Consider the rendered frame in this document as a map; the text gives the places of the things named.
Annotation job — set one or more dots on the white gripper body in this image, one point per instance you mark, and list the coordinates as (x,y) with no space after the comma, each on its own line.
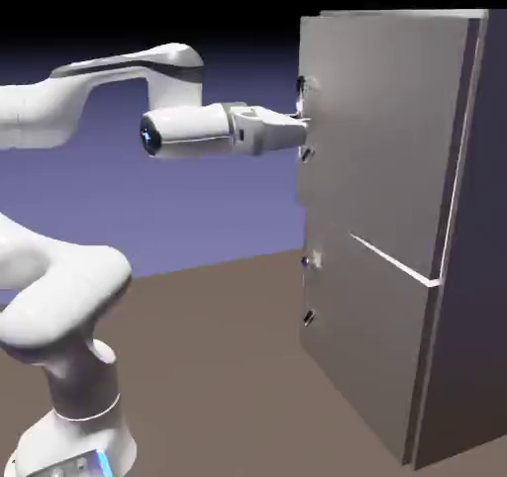
(281,129)

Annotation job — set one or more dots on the large grey cabinet door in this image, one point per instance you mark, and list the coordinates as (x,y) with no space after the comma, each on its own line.
(380,128)

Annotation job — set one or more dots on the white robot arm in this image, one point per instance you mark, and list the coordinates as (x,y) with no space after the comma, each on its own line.
(99,279)

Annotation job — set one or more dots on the grey cabinet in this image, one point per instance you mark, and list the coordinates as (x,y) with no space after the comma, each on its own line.
(455,247)

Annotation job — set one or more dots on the small grey cabinet door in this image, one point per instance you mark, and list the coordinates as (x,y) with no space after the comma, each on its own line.
(364,334)

